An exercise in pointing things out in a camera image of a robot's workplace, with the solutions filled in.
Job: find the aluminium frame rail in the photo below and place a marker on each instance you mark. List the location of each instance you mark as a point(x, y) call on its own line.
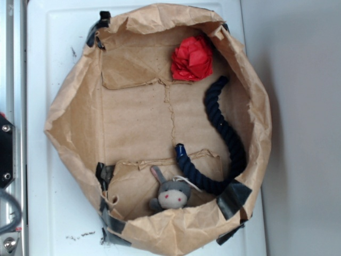
point(13, 104)

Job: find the brown paper bag bin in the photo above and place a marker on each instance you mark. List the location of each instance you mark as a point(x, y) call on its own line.
point(119, 112)

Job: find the metal corner bracket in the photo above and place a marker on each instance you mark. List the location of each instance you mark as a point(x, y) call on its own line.
point(9, 243)

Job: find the grey plush donkey toy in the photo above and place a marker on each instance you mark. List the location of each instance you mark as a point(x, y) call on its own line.
point(172, 194)

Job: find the black mounting plate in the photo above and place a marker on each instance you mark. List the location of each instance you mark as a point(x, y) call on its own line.
point(6, 152)

